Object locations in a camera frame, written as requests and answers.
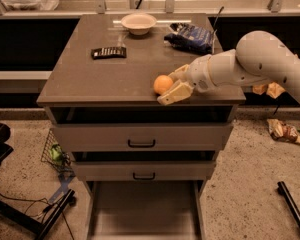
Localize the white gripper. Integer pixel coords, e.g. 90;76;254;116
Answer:
157;55;215;105

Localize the orange fruit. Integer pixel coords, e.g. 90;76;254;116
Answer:
153;75;173;95

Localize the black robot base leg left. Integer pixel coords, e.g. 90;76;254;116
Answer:
0;189;75;240

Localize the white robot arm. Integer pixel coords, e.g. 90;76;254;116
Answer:
157;31;300;105

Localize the grey drawer cabinet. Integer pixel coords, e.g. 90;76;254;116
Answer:
36;13;247;240

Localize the middle drawer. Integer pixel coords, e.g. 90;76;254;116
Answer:
72;161;216;181

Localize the drawer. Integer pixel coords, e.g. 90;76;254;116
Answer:
52;123;233;152
72;161;216;181
86;181;205;240

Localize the top drawer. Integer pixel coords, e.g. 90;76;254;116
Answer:
52;123;233;152

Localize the bottom drawer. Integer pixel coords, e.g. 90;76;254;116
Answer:
86;181;205;240

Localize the blue chip bag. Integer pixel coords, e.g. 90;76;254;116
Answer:
164;22;214;55

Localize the white paper bowl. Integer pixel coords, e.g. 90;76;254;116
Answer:
121;13;157;36

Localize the black snack bar wrapper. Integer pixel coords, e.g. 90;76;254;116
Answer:
91;46;127;60

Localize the yellow crumpled cloth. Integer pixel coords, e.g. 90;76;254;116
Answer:
252;82;285;99

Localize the brown snack bag on floor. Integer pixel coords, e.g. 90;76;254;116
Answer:
267;119;300;145

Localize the blue tape on floor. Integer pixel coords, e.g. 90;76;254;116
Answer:
48;174;74;204

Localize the black bar on floor right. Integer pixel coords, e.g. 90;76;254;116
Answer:
277;181;300;229

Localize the wire basket with green item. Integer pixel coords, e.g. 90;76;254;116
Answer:
41;131;73;173

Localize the black cable on floor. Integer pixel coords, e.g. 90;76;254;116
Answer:
0;183;76;240

